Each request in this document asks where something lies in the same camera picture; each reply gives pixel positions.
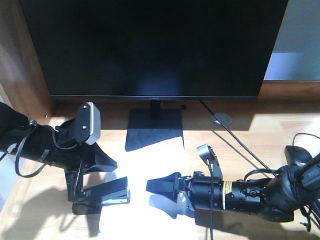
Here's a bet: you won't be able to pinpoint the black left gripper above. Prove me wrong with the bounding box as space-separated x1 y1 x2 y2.
48 143 118 202

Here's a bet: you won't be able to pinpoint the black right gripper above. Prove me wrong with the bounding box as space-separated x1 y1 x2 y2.
146 171 223 212

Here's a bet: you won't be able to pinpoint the white paper sheets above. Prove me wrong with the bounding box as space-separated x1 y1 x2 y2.
98 137 197 240

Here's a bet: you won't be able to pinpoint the black stapler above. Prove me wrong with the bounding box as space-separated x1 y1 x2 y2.
71 177 130 215

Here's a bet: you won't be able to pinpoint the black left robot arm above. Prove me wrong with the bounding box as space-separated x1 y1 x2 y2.
0 102 117 202

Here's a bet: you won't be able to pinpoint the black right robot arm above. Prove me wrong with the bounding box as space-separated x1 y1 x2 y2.
146 146 320 223

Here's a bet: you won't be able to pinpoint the wooden shelf unit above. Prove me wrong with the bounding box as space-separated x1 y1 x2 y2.
0 0 54 124

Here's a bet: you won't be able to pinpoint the black computer mouse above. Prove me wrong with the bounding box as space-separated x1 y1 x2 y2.
284 145 312 167

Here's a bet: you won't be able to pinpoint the black computer monitor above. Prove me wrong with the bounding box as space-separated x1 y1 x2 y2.
20 0 288 151

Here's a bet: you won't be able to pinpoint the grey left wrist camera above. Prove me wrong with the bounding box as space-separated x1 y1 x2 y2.
54 101 102 146

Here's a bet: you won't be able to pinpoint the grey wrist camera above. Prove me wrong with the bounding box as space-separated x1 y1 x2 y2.
54 101 102 146
197 144 216 162

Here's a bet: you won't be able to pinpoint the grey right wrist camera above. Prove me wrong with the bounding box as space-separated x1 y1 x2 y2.
197 144 216 162

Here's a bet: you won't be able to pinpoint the grey desk cable grommet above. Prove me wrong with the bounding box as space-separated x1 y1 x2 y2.
211 112 233 126

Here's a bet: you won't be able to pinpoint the black monitor cable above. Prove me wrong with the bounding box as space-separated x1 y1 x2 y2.
198 99 268 169

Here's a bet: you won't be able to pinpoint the black mouse cable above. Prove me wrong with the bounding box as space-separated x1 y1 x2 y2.
291 132 320 148

